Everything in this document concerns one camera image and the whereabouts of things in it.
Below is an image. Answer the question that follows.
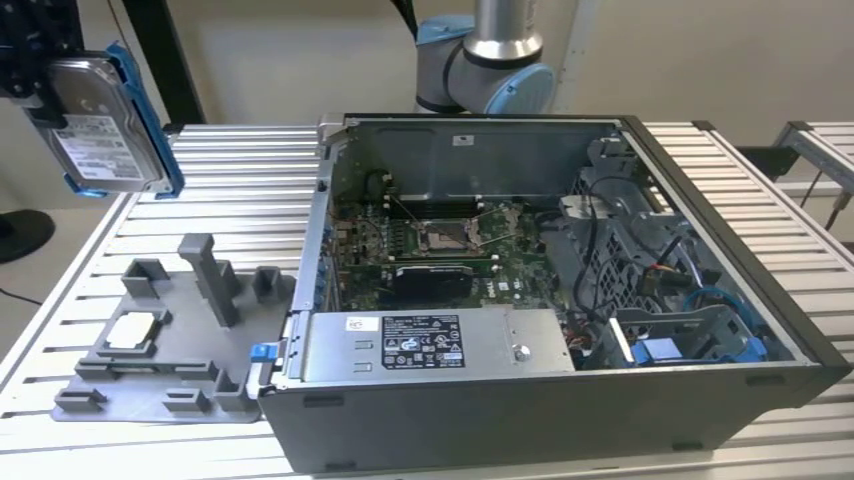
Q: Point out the hard disk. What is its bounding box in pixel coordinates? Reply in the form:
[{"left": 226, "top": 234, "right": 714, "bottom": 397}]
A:
[{"left": 30, "top": 42, "right": 186, "bottom": 201}]

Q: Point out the grey disk bay cage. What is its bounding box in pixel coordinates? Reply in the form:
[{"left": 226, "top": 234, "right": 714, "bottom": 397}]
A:
[{"left": 539, "top": 137, "right": 802, "bottom": 371}]

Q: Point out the blue disk bay connector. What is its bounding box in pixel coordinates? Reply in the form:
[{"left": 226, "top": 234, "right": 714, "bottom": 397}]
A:
[{"left": 630, "top": 337, "right": 689, "bottom": 364}]

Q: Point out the black round stand base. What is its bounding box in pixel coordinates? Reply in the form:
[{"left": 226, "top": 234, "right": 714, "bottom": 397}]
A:
[{"left": 0, "top": 209, "right": 56, "bottom": 265}]

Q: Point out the silver CPU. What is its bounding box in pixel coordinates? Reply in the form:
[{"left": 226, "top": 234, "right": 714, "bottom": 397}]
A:
[{"left": 106, "top": 312, "right": 162, "bottom": 346}]

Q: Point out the grey parts rack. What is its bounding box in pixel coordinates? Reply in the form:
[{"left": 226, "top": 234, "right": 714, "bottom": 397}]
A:
[{"left": 50, "top": 232, "right": 299, "bottom": 424}]

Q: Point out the black RAM slot bank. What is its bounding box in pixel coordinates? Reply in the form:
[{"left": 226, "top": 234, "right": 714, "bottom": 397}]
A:
[{"left": 383, "top": 193, "right": 487, "bottom": 211}]

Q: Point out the CPU socket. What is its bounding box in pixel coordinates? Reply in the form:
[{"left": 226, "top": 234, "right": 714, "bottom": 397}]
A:
[{"left": 417, "top": 218, "right": 482, "bottom": 257}]

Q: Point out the silver power supply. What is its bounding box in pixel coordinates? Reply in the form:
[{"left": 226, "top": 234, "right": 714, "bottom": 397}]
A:
[{"left": 299, "top": 307, "right": 577, "bottom": 381}]

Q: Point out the black graphics card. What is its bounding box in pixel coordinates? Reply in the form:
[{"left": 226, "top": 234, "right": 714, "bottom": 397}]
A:
[{"left": 391, "top": 264, "right": 477, "bottom": 307}]

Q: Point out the green motherboard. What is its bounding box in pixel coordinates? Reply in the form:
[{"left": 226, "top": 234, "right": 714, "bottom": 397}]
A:
[{"left": 323, "top": 192, "right": 575, "bottom": 314}]

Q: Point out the black PC case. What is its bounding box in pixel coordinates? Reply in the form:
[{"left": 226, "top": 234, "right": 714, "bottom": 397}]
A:
[{"left": 246, "top": 112, "right": 854, "bottom": 474}]

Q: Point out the metal slat side table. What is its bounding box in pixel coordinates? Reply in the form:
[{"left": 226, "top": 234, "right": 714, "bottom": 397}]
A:
[{"left": 773, "top": 119, "right": 854, "bottom": 191}]

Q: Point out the black frame post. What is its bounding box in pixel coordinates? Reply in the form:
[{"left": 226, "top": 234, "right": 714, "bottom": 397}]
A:
[{"left": 119, "top": 0, "right": 208, "bottom": 134}]

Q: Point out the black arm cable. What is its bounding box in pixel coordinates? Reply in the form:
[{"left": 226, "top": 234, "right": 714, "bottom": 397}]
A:
[{"left": 390, "top": 0, "right": 421, "bottom": 31}]

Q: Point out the locking lever wire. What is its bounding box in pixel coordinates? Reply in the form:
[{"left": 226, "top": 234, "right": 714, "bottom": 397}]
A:
[{"left": 390, "top": 194, "right": 423, "bottom": 225}]

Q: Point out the socket cover metal frame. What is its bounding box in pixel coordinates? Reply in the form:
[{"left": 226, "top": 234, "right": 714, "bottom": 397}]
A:
[{"left": 470, "top": 202, "right": 529, "bottom": 241}]

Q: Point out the black wire orange tag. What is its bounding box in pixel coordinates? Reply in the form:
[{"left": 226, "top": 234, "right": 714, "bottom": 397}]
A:
[{"left": 643, "top": 264, "right": 695, "bottom": 296}]

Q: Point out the black table bracket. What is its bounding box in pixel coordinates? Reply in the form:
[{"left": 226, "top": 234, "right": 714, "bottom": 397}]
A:
[{"left": 737, "top": 144, "right": 800, "bottom": 181}]

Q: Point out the blue wire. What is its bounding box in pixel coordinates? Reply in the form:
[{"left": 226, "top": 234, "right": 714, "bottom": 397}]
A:
[{"left": 683, "top": 284, "right": 755, "bottom": 331}]

